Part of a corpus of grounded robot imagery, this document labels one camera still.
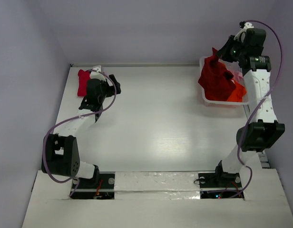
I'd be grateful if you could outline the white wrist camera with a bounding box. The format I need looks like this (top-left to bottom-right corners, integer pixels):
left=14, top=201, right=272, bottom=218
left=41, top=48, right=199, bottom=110
left=234, top=21, right=254, bottom=41
left=90, top=65, right=106, bottom=81

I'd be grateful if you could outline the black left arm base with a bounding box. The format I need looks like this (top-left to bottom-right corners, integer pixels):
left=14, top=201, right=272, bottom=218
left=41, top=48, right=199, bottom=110
left=70, top=172, right=115, bottom=200

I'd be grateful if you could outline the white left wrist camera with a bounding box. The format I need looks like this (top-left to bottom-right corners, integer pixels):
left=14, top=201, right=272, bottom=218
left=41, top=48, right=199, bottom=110
left=90, top=65, right=106, bottom=81

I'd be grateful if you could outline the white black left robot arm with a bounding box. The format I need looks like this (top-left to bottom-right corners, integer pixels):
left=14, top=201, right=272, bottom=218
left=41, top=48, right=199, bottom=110
left=42, top=72, right=121, bottom=188

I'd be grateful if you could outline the white plastic laundry basket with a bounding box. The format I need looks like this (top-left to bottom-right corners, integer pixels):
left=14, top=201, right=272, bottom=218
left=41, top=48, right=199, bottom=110
left=201, top=59, right=249, bottom=106

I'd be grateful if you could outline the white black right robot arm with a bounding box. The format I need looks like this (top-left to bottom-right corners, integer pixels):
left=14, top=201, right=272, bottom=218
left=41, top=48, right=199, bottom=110
left=213, top=28, right=285, bottom=186

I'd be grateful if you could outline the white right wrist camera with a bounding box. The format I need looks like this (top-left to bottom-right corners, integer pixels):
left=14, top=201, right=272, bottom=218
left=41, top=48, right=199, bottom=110
left=234, top=21, right=254, bottom=41

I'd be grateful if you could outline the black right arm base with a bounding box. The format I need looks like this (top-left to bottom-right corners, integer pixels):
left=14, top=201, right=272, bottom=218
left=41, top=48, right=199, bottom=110
left=193, top=172, right=244, bottom=199

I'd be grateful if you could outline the dark red t shirt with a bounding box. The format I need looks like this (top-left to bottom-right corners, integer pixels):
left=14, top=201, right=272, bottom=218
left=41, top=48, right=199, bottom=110
left=198, top=47, right=236, bottom=101

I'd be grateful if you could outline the folded bright red t shirt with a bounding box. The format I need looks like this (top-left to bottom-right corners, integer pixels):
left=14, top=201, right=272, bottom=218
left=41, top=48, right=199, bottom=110
left=77, top=69, right=91, bottom=97

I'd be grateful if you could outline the orange t shirt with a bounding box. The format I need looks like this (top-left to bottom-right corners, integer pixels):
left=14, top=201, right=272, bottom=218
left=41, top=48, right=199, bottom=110
left=227, top=81, right=247, bottom=103

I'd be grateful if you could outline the pink t shirt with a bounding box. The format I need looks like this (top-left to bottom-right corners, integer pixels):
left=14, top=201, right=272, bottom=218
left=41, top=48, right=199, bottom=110
left=232, top=71, right=243, bottom=83

